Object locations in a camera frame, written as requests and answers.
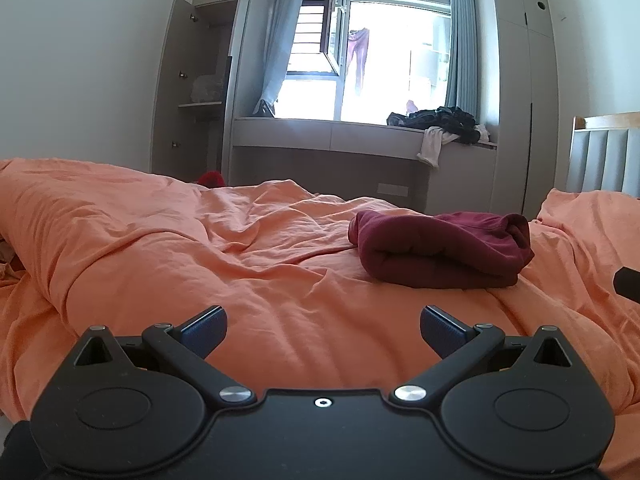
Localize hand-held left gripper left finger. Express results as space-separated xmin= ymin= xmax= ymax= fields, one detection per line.
xmin=74 ymin=305 xmax=255 ymax=407

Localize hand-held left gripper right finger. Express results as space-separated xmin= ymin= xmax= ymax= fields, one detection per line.
xmin=389 ymin=305 xmax=576 ymax=407

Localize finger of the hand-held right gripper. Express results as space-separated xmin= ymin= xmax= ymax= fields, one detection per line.
xmin=614 ymin=267 xmax=640 ymax=305

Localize maroon long-sleeve shirt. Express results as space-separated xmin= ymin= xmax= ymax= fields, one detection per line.
xmin=348 ymin=210 xmax=536 ymax=291

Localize pile of dark clothes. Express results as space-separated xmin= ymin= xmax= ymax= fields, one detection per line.
xmin=386 ymin=106 xmax=483 ymax=145

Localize orange blanket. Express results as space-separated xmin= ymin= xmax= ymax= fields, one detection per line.
xmin=0 ymin=157 xmax=640 ymax=431

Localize grey padded headboard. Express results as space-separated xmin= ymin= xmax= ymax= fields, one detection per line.
xmin=566 ymin=112 xmax=640 ymax=196

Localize white cloth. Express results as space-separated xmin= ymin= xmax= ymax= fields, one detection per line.
xmin=416 ymin=126 xmax=458 ymax=168

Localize closed grey wardrobe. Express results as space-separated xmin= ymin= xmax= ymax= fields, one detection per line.
xmin=490 ymin=0 xmax=560 ymax=221

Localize floral cloth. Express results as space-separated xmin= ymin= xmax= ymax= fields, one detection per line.
xmin=0 ymin=240 xmax=18 ymax=278

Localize grey window bench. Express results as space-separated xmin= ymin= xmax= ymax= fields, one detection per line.
xmin=230 ymin=117 xmax=498 ymax=213

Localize white bag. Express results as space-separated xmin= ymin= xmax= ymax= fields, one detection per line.
xmin=190 ymin=74 xmax=223 ymax=102

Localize open grey wardrobe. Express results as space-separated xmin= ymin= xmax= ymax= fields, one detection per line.
xmin=150 ymin=0 xmax=251 ymax=186

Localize window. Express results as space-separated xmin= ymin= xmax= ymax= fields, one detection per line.
xmin=287 ymin=0 xmax=453 ymax=123

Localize pale blue curtain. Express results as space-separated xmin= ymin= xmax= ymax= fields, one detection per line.
xmin=254 ymin=0 xmax=308 ymax=117
xmin=445 ymin=0 xmax=481 ymax=116

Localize hanging pink pants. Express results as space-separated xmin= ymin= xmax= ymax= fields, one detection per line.
xmin=347 ymin=27 xmax=371 ymax=97

